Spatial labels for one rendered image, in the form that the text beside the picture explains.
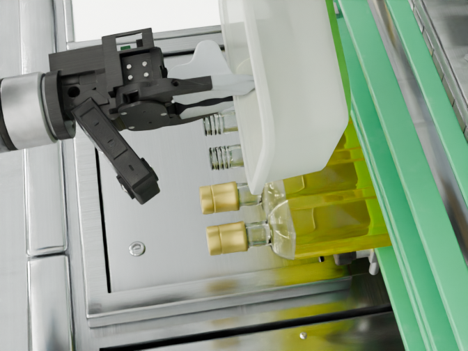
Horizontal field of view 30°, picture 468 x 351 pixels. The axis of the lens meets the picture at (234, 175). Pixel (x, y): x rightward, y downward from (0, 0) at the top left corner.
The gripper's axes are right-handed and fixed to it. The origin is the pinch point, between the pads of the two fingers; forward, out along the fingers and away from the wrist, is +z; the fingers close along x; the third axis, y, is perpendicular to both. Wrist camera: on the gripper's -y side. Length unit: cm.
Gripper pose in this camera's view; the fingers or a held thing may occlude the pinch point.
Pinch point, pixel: (250, 90)
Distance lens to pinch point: 88.5
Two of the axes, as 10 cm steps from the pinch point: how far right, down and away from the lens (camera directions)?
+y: -1.6, -9.4, 3.0
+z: 9.8, -1.7, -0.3
